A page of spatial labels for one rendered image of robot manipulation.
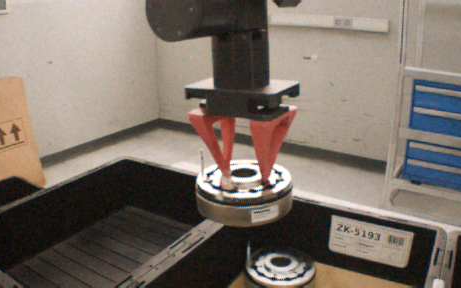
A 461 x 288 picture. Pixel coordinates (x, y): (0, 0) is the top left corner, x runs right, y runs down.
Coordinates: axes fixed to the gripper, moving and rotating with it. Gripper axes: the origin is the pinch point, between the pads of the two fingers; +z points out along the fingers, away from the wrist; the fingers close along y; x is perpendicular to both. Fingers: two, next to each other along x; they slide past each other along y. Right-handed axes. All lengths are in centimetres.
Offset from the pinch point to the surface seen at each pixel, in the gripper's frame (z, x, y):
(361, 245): 17.1, 17.2, 9.4
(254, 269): 18.5, 6.8, -3.1
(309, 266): 18.5, 11.0, 3.6
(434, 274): 12.2, 6.5, 21.2
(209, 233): 11.1, 2.2, -7.0
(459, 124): 43, 189, 19
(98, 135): 89, 200, -270
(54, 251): 20.0, -4.4, -35.3
